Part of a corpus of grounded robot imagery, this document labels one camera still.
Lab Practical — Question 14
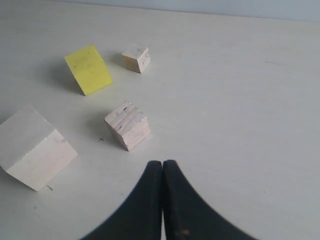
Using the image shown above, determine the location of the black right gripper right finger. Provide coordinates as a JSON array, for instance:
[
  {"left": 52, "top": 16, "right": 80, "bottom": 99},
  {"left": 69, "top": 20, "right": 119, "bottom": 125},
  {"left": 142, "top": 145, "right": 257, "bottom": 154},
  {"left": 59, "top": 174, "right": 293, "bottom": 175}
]
[{"left": 162, "top": 160, "right": 254, "bottom": 240}]

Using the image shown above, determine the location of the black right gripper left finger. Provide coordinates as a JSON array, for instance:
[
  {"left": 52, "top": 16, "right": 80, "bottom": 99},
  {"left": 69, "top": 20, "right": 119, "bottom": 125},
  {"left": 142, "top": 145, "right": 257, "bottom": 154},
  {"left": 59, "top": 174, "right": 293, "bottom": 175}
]
[{"left": 83, "top": 160, "right": 162, "bottom": 240}]

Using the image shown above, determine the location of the medium plain wooden cube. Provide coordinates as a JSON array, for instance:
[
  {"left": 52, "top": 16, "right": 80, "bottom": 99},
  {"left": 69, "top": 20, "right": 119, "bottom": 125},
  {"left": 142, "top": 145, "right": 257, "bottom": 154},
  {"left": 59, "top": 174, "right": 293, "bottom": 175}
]
[{"left": 104, "top": 100, "right": 151, "bottom": 151}]

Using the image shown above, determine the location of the large plain wooden cube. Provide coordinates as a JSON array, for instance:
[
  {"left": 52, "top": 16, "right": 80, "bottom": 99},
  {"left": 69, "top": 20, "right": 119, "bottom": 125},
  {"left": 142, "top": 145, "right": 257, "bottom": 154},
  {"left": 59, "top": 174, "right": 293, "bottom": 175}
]
[{"left": 0, "top": 105, "right": 78, "bottom": 192}]

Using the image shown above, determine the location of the yellow painted wooden cube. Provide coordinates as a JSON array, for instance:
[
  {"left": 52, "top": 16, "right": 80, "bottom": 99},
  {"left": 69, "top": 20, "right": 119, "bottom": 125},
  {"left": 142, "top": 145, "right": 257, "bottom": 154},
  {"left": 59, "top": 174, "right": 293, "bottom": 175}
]
[{"left": 64, "top": 45, "right": 113, "bottom": 96}]

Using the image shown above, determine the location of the small plain wooden cube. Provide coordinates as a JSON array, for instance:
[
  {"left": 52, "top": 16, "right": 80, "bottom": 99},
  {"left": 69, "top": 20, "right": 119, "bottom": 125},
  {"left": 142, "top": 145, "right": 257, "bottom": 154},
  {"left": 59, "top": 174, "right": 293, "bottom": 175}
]
[{"left": 121, "top": 44, "right": 151, "bottom": 74}]

